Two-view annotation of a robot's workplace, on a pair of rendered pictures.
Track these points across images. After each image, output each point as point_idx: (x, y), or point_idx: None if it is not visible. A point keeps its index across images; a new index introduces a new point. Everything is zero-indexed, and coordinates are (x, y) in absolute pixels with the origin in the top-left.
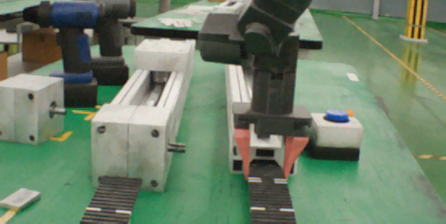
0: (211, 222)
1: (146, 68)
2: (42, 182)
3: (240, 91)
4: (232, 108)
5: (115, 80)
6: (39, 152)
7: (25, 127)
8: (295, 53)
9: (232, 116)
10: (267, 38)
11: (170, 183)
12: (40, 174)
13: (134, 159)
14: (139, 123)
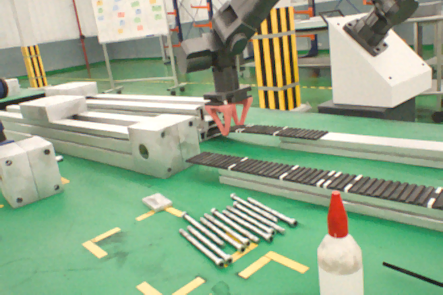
0: (252, 155)
1: (59, 118)
2: (134, 194)
3: (150, 103)
4: (207, 97)
5: None
6: (78, 191)
7: (47, 181)
8: None
9: None
10: (247, 40)
11: None
12: (120, 194)
13: (183, 145)
14: (182, 120)
